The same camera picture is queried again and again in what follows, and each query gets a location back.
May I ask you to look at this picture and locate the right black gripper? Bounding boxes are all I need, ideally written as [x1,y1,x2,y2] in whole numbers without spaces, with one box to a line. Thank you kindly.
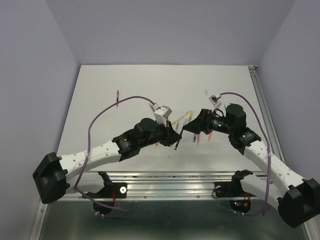
[182,108,234,135]

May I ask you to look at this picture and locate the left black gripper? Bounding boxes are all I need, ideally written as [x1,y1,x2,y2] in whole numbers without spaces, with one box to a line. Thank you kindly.
[139,118,181,149]

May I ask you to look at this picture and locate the purple pen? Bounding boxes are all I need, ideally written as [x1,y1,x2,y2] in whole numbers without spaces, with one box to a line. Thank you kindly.
[174,129,183,151]

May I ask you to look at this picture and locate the magenta pen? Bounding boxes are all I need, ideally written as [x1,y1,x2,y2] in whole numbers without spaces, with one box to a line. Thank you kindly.
[116,90,120,108]

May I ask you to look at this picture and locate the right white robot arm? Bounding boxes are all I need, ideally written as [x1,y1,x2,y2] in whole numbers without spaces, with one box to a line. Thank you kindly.
[183,103,320,228]

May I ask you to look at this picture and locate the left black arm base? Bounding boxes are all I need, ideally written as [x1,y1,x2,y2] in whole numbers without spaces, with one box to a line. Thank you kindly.
[85,171,128,218]

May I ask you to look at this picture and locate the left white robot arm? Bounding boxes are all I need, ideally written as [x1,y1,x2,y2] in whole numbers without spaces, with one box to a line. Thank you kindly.
[32,118,182,204]

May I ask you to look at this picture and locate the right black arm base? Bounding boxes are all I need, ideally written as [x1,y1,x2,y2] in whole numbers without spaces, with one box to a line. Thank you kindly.
[211,170,257,216]

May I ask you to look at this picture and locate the light red pen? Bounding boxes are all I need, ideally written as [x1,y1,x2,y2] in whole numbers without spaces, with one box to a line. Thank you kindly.
[196,134,201,145]

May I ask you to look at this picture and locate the yellow pen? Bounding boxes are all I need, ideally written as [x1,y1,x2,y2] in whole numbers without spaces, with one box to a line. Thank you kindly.
[183,110,194,126]
[172,110,193,125]

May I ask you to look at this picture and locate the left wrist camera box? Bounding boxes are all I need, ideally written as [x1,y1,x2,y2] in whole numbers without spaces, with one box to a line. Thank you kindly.
[153,105,172,125]

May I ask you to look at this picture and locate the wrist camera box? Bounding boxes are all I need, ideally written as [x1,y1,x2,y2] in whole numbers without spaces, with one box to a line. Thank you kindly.
[153,105,172,125]
[208,93,221,106]

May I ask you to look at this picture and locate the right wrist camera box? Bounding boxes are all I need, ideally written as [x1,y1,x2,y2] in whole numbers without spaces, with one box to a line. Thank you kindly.
[208,93,221,106]

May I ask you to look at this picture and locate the aluminium right side rail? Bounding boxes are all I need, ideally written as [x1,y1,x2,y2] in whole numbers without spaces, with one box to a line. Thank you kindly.
[248,65,281,155]

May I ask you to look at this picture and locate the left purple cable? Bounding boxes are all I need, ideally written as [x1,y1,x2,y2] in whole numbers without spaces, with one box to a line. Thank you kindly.
[74,96,157,218]

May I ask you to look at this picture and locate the purple cable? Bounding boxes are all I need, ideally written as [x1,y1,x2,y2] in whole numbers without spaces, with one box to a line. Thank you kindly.
[74,96,157,218]
[219,91,273,216]

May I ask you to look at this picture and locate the aluminium front rail frame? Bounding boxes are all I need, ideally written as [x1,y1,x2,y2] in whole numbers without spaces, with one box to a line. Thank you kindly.
[65,171,267,200]

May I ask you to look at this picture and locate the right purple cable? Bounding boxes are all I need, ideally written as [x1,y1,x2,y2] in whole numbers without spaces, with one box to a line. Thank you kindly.
[219,91,273,216]

